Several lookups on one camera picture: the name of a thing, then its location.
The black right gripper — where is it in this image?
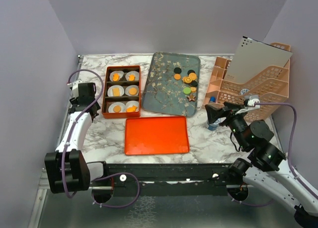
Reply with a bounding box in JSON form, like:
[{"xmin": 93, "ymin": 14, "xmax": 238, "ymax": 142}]
[{"xmin": 205, "ymin": 100, "xmax": 248, "ymax": 150}]

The orange fish cookie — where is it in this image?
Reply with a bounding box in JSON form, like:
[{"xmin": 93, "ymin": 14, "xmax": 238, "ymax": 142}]
[
  {"xmin": 126, "ymin": 105, "xmax": 138, "ymax": 113},
  {"xmin": 113, "ymin": 73, "xmax": 121, "ymax": 81}
]

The orange oval cookie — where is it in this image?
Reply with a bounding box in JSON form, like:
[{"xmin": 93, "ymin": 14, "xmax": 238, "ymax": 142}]
[{"xmin": 113, "ymin": 105, "xmax": 122, "ymax": 113}]

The orange cookie tin box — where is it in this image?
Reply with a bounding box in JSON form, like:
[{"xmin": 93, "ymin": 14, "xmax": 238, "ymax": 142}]
[{"xmin": 102, "ymin": 65, "xmax": 141, "ymax": 119}]

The orange round dotted cookie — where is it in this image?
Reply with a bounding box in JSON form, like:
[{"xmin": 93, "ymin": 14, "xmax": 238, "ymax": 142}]
[{"xmin": 128, "ymin": 87, "xmax": 138, "ymax": 95}]

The orange tin lid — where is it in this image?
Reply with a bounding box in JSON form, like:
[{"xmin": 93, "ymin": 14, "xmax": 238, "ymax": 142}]
[{"xmin": 124, "ymin": 116, "xmax": 190, "ymax": 155}]

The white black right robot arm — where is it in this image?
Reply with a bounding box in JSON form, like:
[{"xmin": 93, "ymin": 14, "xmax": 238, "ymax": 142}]
[{"xmin": 205, "ymin": 99, "xmax": 318, "ymax": 228}]

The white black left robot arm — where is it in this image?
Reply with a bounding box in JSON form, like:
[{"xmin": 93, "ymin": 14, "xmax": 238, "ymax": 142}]
[{"xmin": 44, "ymin": 80, "xmax": 100, "ymax": 195}]

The blue capped bottle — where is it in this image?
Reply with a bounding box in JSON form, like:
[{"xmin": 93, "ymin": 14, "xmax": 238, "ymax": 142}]
[{"xmin": 209, "ymin": 96, "xmax": 216, "ymax": 103}]

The blue round slime jar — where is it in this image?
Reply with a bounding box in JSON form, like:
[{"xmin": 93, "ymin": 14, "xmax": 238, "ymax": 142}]
[{"xmin": 207, "ymin": 118, "xmax": 221, "ymax": 131}]

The blue white round jar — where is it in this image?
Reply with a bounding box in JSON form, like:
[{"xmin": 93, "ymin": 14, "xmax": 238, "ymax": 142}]
[{"xmin": 240, "ymin": 88, "xmax": 249, "ymax": 95}]

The white paper cup liner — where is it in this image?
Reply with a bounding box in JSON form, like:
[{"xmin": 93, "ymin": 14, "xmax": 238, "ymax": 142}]
[
  {"xmin": 109, "ymin": 71, "xmax": 124, "ymax": 81},
  {"xmin": 126, "ymin": 100, "xmax": 139, "ymax": 112},
  {"xmin": 125, "ymin": 85, "xmax": 139, "ymax": 96},
  {"xmin": 107, "ymin": 85, "xmax": 125, "ymax": 97},
  {"xmin": 108, "ymin": 102, "xmax": 125, "ymax": 113},
  {"xmin": 125, "ymin": 71, "xmax": 139, "ymax": 81}
]

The brown star cookie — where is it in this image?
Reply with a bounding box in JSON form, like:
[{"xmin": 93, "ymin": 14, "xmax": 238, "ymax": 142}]
[{"xmin": 187, "ymin": 94, "xmax": 196, "ymax": 102}]

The black sandwich cookie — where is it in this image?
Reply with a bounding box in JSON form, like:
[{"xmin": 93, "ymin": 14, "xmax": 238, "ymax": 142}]
[
  {"xmin": 187, "ymin": 70, "xmax": 195, "ymax": 75},
  {"xmin": 173, "ymin": 67, "xmax": 182, "ymax": 74},
  {"xmin": 190, "ymin": 80, "xmax": 198, "ymax": 87}
]

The green macaron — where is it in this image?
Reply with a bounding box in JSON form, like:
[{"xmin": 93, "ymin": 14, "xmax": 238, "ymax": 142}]
[{"xmin": 183, "ymin": 87, "xmax": 191, "ymax": 95}]

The tan round dotted cookie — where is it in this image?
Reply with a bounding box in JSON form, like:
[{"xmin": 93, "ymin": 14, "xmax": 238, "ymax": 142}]
[{"xmin": 188, "ymin": 73, "xmax": 197, "ymax": 81}]

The yellow lotus slice cookie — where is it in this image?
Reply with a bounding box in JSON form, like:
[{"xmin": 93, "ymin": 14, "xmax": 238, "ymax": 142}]
[{"xmin": 182, "ymin": 76, "xmax": 192, "ymax": 84}]

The blue floral serving tray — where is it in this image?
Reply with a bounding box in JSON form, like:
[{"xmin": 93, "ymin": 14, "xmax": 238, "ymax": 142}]
[{"xmin": 142, "ymin": 52, "xmax": 201, "ymax": 117}]

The peach plastic desk organizer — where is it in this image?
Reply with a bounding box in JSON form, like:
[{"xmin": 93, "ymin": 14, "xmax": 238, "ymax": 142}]
[{"xmin": 203, "ymin": 42, "xmax": 292, "ymax": 122}]

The grey notebook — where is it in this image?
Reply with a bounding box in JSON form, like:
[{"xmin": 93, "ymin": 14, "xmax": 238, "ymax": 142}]
[{"xmin": 224, "ymin": 36, "xmax": 293, "ymax": 84}]

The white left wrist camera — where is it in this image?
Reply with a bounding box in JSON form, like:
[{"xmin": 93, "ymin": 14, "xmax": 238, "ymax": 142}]
[{"xmin": 67, "ymin": 79, "xmax": 82, "ymax": 98}]

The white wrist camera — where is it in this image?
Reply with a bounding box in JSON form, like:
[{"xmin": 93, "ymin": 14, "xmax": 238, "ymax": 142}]
[
  {"xmin": 67, "ymin": 79, "xmax": 82, "ymax": 98},
  {"xmin": 235, "ymin": 95, "xmax": 260, "ymax": 115}
]

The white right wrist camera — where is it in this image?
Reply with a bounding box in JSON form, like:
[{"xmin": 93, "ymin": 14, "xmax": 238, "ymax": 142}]
[{"xmin": 235, "ymin": 95, "xmax": 260, "ymax": 115}]

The black metal base rail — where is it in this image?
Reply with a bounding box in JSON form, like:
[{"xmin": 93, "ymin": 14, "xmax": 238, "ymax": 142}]
[{"xmin": 91, "ymin": 163, "xmax": 243, "ymax": 197}]

